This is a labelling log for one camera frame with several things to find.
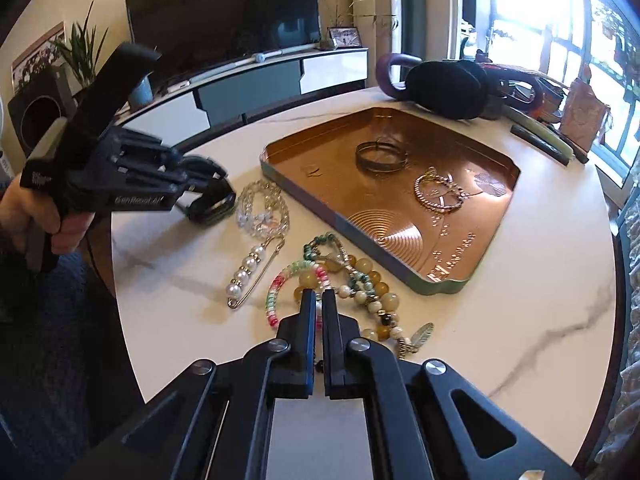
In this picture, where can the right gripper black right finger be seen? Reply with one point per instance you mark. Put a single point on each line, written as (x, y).
(345, 370)

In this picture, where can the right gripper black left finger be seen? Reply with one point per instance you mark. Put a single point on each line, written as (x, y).
(292, 373)

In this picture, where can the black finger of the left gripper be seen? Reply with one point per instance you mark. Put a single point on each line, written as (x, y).
(207, 194)
(201, 169)

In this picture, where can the black green smart watch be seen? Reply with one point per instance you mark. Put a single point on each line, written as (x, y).
(207, 215)

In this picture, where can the pearl safety pin brooch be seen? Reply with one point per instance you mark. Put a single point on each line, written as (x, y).
(251, 270)

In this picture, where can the person's left hand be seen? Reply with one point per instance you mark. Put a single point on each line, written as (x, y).
(22, 207)

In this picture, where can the white teal tv cabinet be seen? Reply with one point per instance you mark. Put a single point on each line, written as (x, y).
(222, 100)

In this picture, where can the black speaker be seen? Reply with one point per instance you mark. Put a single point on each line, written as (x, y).
(39, 104)

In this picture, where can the potted green plant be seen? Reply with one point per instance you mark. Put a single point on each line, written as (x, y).
(85, 55)

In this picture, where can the black television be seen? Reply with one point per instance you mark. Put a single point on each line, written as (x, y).
(193, 36)

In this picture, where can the copper metal tray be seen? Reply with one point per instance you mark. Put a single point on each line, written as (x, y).
(429, 224)

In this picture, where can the dark metal bangle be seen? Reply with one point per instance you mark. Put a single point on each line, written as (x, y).
(381, 157)

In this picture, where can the framed photo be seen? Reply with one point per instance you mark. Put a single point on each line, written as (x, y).
(345, 37)

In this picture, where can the black purple handbag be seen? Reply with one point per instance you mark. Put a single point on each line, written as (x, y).
(456, 89)

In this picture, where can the green folded umbrella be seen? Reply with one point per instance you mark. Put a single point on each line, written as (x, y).
(537, 128)

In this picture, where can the pink gift bag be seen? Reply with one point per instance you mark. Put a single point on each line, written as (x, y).
(584, 116)

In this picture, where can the wall painting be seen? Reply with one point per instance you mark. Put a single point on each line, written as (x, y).
(42, 53)

